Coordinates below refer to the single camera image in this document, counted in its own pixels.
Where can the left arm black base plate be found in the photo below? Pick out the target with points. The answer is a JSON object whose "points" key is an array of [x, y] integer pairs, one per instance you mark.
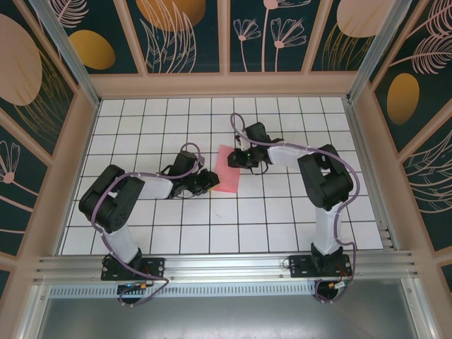
{"points": [[155, 268]]}

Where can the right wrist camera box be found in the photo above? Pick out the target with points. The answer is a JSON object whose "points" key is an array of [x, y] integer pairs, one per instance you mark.
{"points": [[238, 141]]}

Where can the grey metal sheet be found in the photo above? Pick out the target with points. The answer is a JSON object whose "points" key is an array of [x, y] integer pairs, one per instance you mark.
{"points": [[226, 318]]}

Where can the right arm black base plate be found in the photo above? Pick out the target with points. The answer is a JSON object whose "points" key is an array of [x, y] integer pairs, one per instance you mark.
{"points": [[300, 268]]}

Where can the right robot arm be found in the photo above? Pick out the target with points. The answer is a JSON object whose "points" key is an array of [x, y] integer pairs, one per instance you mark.
{"points": [[325, 233]]}

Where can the pink square paper sheet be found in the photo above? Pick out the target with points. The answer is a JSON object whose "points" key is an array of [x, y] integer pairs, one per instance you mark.
{"points": [[227, 178]]}

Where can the long aluminium base rail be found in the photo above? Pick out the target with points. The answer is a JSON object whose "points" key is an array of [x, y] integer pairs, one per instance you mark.
{"points": [[226, 265]]}

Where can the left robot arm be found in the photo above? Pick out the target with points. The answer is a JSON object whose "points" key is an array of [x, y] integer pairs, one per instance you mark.
{"points": [[120, 243]]}

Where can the aluminium corner post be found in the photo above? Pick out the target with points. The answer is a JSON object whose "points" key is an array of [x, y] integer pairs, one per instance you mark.
{"points": [[70, 53], [377, 49]]}

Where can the aluminium table edge rail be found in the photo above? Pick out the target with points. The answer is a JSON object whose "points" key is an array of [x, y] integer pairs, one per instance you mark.
{"points": [[359, 141]]}

